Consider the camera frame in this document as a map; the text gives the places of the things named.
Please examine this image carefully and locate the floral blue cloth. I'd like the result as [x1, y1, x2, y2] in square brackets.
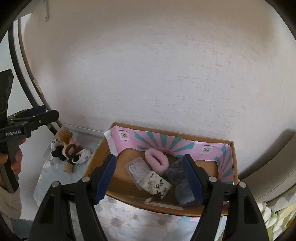
[94, 196, 199, 240]

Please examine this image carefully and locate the clear plastic swab box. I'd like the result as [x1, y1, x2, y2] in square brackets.
[125, 157, 151, 190]

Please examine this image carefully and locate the white door frame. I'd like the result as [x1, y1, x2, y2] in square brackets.
[7, 14, 63, 135]

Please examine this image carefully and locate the beige round tape roll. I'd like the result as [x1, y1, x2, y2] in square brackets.
[63, 163, 73, 174]

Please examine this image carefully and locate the white fleece sleeve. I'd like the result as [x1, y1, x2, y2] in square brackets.
[0, 187, 22, 219]

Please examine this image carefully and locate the brown white fuzzy sock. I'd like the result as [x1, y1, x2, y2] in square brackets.
[58, 130, 83, 160]

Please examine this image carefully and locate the white panda print sock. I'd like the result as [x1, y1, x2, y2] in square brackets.
[51, 138, 67, 161]

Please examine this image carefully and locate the pink fuzzy sock in box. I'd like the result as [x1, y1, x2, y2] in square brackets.
[144, 148, 169, 176]

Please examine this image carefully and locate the pink lined cardboard box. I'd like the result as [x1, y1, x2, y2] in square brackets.
[86, 123, 238, 217]

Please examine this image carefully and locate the grey blue fuzzy sock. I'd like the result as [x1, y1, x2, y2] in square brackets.
[165, 158, 204, 207]

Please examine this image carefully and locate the person's left hand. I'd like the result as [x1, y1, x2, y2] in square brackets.
[0, 149, 23, 175]

